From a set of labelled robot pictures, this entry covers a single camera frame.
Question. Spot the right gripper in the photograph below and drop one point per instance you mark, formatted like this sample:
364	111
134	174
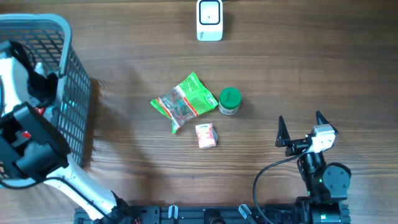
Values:
283	140

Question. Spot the green lid jar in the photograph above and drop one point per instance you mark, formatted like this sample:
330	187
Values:
229	101

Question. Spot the orange Kleenex tissue pack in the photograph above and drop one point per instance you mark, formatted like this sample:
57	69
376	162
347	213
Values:
206	134

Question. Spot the green Haribo candy bag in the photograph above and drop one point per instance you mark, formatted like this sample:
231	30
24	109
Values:
185	101

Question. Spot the red Nescafe coffee stick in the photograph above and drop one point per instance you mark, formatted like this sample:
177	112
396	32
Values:
26	134

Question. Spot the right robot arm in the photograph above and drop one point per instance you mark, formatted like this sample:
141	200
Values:
325	183

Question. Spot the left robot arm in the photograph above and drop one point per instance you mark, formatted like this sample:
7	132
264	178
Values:
31	147

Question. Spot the white barcode scanner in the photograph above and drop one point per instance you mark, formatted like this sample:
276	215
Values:
209	20

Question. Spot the grey plastic shopping basket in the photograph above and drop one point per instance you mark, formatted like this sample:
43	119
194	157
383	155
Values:
47	38

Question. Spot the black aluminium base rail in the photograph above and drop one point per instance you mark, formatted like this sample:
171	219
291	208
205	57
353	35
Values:
299	212

